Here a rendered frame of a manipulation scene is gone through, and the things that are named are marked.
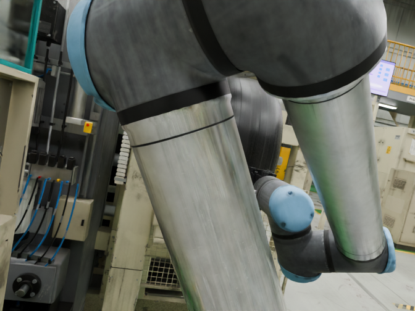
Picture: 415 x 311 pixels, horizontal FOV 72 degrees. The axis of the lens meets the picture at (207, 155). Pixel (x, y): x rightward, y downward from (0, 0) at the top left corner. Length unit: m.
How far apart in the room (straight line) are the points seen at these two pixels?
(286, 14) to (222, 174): 0.14
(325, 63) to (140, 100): 0.15
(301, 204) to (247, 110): 0.44
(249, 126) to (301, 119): 0.65
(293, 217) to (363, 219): 0.18
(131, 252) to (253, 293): 0.95
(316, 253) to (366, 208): 0.24
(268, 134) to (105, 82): 0.75
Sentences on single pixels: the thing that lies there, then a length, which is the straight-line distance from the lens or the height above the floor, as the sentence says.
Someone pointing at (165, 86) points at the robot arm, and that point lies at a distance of 0.24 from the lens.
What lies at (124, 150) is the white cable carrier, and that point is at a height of 1.08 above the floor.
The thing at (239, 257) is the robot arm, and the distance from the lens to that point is 0.29.
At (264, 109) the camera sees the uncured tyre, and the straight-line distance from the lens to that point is 1.00.
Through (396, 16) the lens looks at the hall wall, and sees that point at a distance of 13.74.
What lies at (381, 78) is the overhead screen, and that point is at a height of 2.60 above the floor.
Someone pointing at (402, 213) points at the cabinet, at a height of 0.57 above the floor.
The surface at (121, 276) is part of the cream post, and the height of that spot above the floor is 0.59.
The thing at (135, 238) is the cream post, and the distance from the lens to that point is 1.20.
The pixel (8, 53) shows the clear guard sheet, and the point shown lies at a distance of 0.79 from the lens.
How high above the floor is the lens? 1.22
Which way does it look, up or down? 5 degrees down
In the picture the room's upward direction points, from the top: 12 degrees clockwise
